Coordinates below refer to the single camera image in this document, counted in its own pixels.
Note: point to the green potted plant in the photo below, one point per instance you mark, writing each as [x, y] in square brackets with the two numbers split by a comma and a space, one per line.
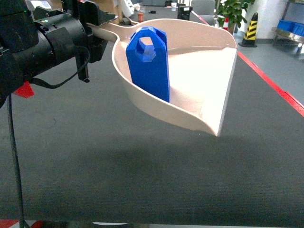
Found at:
[232, 9]

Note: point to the orange can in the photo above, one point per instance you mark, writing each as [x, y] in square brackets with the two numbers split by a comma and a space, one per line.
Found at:
[140, 17]

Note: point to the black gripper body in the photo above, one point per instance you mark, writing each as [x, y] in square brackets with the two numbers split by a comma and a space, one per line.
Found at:
[68, 37]

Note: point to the grey office chair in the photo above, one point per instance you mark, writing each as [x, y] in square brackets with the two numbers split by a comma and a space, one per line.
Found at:
[205, 9]

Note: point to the cardboard box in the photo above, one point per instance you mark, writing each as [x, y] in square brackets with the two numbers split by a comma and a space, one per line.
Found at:
[111, 7]

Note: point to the blue plastic part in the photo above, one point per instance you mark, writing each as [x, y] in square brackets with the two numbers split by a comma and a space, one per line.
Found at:
[147, 56]

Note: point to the steel roller shelf rack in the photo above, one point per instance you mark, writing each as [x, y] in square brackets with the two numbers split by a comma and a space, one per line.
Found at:
[290, 28]

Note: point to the black crate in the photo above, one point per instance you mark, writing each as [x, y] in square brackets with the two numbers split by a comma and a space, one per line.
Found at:
[184, 12]

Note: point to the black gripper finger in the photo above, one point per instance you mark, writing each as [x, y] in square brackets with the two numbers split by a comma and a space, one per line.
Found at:
[105, 17]

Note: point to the red white traffic cone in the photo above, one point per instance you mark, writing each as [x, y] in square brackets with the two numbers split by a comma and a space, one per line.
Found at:
[226, 24]

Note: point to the red tag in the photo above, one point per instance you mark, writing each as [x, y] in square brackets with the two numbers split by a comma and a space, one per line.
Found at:
[25, 90]

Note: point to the beige plastic dustpan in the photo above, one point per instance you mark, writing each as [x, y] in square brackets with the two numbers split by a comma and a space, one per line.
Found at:
[202, 59]

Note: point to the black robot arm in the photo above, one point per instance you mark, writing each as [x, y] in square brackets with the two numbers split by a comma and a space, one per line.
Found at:
[34, 41]

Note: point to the yellow black traffic cone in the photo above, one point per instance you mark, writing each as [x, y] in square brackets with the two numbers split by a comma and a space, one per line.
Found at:
[249, 39]

